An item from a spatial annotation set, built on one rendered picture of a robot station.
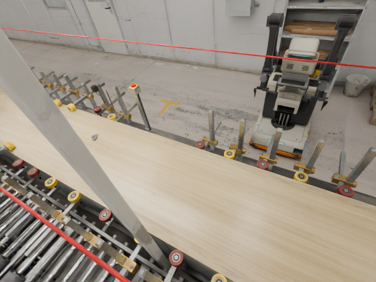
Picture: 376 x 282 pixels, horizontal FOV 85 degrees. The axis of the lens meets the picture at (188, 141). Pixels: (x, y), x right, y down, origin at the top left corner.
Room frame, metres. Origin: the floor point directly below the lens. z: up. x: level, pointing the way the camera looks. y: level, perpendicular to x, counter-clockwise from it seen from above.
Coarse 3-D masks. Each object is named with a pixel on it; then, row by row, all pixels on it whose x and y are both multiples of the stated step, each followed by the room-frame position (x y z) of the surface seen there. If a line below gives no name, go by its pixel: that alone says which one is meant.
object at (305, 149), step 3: (306, 141) 1.01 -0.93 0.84; (306, 144) 0.98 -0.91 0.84; (306, 147) 0.95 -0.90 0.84; (303, 150) 0.93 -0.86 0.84; (306, 150) 0.93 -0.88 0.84; (303, 153) 0.90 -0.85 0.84; (306, 153) 0.90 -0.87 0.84; (303, 156) 0.88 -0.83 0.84; (306, 156) 0.87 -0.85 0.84; (303, 159) 0.85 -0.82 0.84; (300, 168) 0.78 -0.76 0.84; (300, 171) 0.76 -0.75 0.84
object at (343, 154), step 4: (344, 152) 0.86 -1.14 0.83; (340, 156) 0.84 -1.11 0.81; (344, 156) 0.83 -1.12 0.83; (340, 160) 0.80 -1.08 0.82; (344, 160) 0.79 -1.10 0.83; (340, 164) 0.76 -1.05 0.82; (344, 164) 0.76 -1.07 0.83; (340, 168) 0.73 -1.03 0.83; (344, 168) 0.73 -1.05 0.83; (340, 172) 0.70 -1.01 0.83; (344, 172) 0.70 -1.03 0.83; (340, 184) 0.62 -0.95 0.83
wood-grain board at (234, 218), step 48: (0, 96) 2.56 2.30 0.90; (0, 144) 1.57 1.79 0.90; (48, 144) 1.45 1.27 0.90; (96, 144) 1.34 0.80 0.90; (144, 144) 1.23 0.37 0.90; (144, 192) 0.77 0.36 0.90; (192, 192) 0.70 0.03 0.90; (240, 192) 0.64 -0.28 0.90; (288, 192) 0.59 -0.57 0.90; (192, 240) 0.41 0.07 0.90; (240, 240) 0.36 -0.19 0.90; (288, 240) 0.32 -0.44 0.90; (336, 240) 0.28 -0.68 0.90
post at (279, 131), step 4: (280, 128) 0.93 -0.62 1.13; (276, 132) 0.92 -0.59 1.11; (280, 132) 0.90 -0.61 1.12; (276, 136) 0.91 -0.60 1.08; (280, 136) 0.90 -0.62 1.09; (276, 140) 0.91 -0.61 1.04; (276, 144) 0.91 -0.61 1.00; (272, 148) 0.92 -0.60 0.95; (276, 148) 0.90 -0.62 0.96; (272, 152) 0.91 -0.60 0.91; (272, 156) 0.91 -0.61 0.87
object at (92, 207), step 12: (0, 156) 2.25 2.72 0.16; (12, 156) 1.60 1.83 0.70; (60, 192) 1.42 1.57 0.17; (84, 204) 1.19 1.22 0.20; (96, 204) 0.84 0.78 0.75; (96, 216) 1.07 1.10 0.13; (120, 228) 0.87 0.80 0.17; (156, 240) 0.51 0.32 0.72; (168, 252) 0.47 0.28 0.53; (192, 264) 0.35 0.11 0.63; (204, 276) 0.36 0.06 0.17
